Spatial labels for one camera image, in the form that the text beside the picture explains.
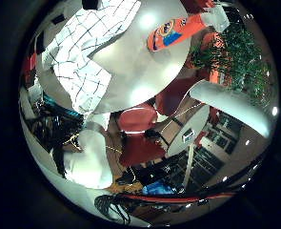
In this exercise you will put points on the white checked cloth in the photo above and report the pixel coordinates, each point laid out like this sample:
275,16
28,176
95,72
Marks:
83,54

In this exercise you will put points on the orange plant pot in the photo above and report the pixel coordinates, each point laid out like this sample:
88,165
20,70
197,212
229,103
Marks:
214,78

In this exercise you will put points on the green leafy plant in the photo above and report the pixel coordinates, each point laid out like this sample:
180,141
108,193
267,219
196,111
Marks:
244,57

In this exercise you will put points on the red armchair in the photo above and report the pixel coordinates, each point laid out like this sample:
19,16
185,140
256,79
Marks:
136,119
140,149
175,95

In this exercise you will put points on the blue bag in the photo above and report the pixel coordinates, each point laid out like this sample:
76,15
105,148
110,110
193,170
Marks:
157,189

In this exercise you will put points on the black square block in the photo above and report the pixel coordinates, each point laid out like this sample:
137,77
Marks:
58,19
90,3

